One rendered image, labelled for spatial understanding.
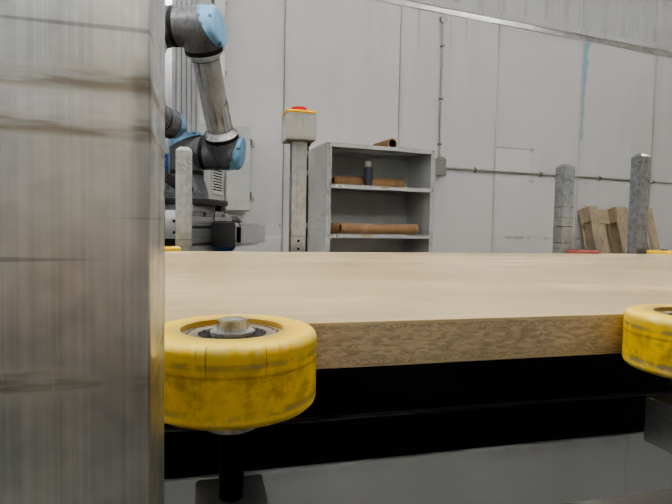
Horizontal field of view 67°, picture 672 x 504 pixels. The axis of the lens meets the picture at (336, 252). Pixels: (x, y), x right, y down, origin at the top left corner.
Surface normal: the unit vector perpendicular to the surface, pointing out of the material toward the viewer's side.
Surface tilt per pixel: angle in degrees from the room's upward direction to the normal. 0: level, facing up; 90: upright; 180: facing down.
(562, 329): 90
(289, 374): 90
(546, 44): 90
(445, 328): 90
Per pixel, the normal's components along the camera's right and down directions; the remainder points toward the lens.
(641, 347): -0.97, 0.00
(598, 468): 0.25, 0.06
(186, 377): -0.25, 0.04
